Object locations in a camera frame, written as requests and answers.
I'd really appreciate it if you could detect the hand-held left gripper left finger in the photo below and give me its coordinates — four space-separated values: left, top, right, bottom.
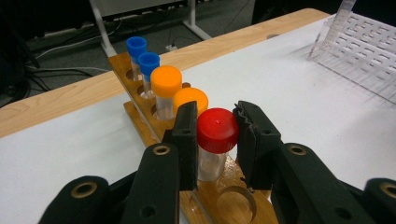
120 101 199 224

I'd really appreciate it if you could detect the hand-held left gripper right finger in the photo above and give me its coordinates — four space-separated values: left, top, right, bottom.
233 100 375 224

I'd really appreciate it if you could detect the red-capped clear tube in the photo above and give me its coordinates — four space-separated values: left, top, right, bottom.
195 107 240 183

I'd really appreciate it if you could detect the orange-capped clear tube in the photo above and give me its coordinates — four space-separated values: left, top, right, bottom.
149 64 183 121
172 87 209 118

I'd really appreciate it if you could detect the blue-capped clear tube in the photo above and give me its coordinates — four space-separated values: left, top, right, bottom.
137 51 162 100
125 35 148 82

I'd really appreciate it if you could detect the wooden test tube rack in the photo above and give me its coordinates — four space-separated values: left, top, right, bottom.
107 51 279 224

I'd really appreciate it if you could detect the clear plastic tube rack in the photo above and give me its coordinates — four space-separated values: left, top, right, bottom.
306 0 396 105

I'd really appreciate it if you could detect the white table mat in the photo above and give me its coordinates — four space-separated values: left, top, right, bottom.
0 13 396 224

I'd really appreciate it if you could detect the wooden table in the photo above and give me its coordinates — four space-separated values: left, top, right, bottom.
0 7 331 139

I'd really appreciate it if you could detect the white metal stand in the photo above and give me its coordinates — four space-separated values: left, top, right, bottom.
88 0 213 59

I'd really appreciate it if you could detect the grey panel on stand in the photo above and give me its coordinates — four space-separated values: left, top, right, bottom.
92 0 188 18

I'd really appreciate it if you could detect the white floor cable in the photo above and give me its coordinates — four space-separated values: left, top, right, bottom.
31 29 125 62

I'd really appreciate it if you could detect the black floor cable bundle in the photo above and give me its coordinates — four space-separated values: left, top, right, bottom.
0 55 94 106

